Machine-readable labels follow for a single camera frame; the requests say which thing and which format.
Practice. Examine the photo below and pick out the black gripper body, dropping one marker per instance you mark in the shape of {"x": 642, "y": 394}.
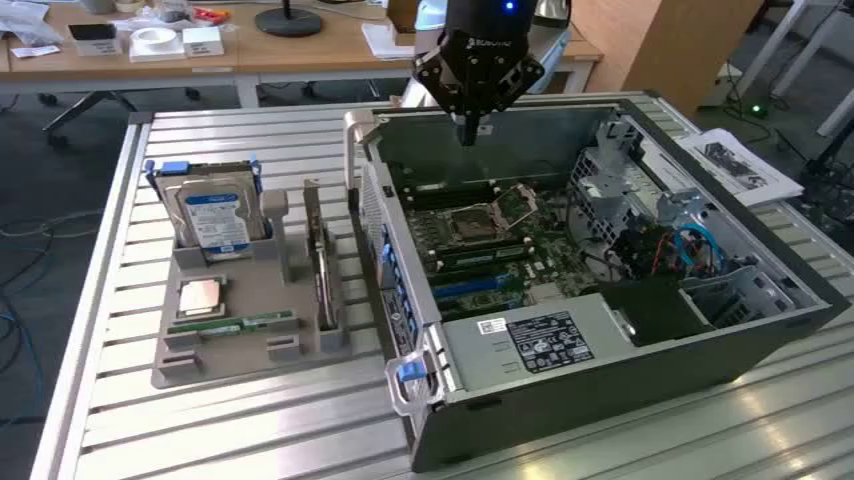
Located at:
{"x": 487, "y": 30}

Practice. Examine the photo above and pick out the black Nvidia graphics card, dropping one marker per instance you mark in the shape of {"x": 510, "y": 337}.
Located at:
{"x": 325, "y": 280}

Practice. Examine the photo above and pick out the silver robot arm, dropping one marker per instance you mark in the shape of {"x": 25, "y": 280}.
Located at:
{"x": 427, "y": 20}

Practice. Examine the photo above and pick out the white paper stack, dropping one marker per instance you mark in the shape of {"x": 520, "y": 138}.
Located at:
{"x": 383, "y": 45}

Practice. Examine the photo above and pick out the brown cardboard box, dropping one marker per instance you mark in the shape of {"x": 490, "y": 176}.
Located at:
{"x": 400, "y": 15}

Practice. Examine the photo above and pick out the wooden desk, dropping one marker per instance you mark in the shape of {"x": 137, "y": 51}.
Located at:
{"x": 300, "y": 50}

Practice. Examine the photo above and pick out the wooden cabinet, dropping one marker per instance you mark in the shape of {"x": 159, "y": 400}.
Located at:
{"x": 680, "y": 50}

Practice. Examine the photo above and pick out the black lamp base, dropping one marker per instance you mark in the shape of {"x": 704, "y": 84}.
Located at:
{"x": 287, "y": 22}

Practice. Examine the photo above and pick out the metal disk bay cage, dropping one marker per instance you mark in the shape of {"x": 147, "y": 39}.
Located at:
{"x": 600, "y": 200}

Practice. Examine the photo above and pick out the CPU socket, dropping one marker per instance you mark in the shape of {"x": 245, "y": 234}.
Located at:
{"x": 469, "y": 225}

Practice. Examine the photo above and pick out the white power box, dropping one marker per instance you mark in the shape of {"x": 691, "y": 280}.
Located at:
{"x": 723, "y": 87}

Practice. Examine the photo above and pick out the plain white box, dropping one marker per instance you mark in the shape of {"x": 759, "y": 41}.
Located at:
{"x": 200, "y": 42}

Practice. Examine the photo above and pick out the device with green light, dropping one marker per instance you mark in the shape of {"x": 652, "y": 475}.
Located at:
{"x": 756, "y": 110}

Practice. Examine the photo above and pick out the small red object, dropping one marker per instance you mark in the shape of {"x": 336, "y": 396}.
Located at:
{"x": 207, "y": 16}

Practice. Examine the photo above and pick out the green motherboard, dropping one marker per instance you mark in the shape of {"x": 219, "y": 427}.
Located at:
{"x": 554, "y": 260}

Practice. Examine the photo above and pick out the printed paper stack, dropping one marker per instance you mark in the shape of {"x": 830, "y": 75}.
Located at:
{"x": 740, "y": 165}

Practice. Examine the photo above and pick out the blue expansion slot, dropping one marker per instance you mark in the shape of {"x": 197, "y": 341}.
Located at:
{"x": 467, "y": 287}

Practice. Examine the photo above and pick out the flat white box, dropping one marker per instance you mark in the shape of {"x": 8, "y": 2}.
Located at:
{"x": 156, "y": 56}

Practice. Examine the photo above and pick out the silver chipset heat sink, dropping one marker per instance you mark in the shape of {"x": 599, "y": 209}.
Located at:
{"x": 543, "y": 292}

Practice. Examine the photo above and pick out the white tape roll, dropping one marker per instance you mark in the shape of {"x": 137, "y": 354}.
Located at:
{"x": 153, "y": 37}

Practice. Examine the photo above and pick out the hard disk with blue label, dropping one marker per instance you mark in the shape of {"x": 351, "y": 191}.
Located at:
{"x": 213, "y": 220}

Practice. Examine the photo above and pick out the white bowl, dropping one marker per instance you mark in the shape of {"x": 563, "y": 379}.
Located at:
{"x": 127, "y": 5}

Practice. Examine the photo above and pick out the black tripod stand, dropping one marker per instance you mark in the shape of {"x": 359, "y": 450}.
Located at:
{"x": 823, "y": 170}

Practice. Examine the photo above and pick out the black fan shroud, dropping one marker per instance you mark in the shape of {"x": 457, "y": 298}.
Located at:
{"x": 647, "y": 310}

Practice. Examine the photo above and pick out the grey parts rack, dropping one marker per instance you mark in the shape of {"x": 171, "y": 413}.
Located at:
{"x": 267, "y": 300}

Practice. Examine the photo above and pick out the white box with black top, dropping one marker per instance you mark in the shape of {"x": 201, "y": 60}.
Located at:
{"x": 96, "y": 45}

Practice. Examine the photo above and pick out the black chair base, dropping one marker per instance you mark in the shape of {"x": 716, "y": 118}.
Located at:
{"x": 87, "y": 105}

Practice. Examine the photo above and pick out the grey cup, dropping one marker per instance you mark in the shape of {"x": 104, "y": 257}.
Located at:
{"x": 99, "y": 6}

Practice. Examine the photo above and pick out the metal disk bay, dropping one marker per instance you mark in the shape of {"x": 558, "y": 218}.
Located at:
{"x": 734, "y": 295}

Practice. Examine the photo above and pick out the silver CPU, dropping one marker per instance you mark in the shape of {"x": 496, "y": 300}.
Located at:
{"x": 199, "y": 297}

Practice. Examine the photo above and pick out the grey power supply unit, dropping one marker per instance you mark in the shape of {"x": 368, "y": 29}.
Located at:
{"x": 480, "y": 360}

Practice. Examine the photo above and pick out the blue case latch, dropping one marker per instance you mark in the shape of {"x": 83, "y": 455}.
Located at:
{"x": 408, "y": 373}

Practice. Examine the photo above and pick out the white label card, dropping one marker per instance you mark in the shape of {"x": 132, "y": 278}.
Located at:
{"x": 33, "y": 51}

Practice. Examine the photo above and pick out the clear plastic bag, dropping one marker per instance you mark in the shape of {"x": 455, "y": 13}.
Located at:
{"x": 26, "y": 22}

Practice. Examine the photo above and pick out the open black PC case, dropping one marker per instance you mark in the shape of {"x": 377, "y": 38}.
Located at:
{"x": 600, "y": 400}

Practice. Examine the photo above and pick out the white desk frame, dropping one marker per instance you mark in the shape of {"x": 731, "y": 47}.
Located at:
{"x": 767, "y": 47}

